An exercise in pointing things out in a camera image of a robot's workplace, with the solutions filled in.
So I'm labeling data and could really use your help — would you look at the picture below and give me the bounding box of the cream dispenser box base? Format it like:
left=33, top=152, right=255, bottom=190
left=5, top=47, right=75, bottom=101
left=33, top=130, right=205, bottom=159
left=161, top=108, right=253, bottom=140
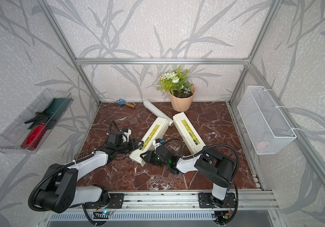
left=129, top=117, right=169, bottom=166

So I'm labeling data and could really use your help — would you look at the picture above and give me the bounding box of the white plastic wrap roll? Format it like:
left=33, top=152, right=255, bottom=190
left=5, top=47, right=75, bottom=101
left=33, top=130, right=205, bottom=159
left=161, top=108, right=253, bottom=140
left=143, top=100, right=174, bottom=126

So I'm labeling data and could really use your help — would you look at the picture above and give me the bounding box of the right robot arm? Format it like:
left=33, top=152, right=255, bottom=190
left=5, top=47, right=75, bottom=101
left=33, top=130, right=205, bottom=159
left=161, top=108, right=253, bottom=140
left=140, top=138, right=240, bottom=208

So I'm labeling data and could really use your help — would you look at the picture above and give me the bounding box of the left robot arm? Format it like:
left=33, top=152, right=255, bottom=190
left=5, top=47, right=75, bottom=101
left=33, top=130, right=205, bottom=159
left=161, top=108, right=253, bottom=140
left=28, top=133, right=144, bottom=213

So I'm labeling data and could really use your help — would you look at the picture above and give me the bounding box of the blue garden trowel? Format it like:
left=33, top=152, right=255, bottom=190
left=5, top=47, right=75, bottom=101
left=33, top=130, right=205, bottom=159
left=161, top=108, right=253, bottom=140
left=114, top=98, right=136, bottom=109

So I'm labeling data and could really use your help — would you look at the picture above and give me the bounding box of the potted green plant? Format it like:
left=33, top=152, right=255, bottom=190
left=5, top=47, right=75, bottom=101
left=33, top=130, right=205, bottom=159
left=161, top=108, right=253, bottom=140
left=157, top=66, right=195, bottom=112

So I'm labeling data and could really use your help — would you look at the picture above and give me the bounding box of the green cloth in tray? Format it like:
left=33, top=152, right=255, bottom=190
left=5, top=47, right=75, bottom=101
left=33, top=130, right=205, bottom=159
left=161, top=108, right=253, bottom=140
left=28, top=98, right=73, bottom=130

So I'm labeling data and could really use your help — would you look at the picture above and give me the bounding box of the red spray bottle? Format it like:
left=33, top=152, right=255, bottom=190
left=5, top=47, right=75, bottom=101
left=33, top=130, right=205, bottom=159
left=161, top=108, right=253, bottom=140
left=21, top=112, right=50, bottom=151

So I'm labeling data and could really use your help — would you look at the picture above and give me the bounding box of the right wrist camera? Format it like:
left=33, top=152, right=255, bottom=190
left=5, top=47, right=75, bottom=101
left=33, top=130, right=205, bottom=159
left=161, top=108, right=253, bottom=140
left=152, top=139, right=164, bottom=150

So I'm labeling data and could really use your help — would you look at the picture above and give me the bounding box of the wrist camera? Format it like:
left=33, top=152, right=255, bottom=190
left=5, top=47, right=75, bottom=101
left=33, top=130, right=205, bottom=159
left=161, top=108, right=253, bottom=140
left=152, top=139, right=164, bottom=150
left=109, top=129, right=132, bottom=144

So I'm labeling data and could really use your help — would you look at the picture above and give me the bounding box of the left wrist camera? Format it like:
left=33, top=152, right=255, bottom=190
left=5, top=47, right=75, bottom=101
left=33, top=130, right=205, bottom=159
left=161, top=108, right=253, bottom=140
left=109, top=129, right=132, bottom=144

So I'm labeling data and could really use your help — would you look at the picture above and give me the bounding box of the clear wall tray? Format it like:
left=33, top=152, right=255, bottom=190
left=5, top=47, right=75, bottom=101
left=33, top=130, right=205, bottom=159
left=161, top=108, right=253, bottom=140
left=0, top=89, right=74, bottom=154

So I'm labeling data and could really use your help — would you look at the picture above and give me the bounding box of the white wire basket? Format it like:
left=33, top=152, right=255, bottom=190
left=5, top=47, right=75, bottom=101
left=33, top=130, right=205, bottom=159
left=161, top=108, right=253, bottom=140
left=238, top=86, right=297, bottom=155

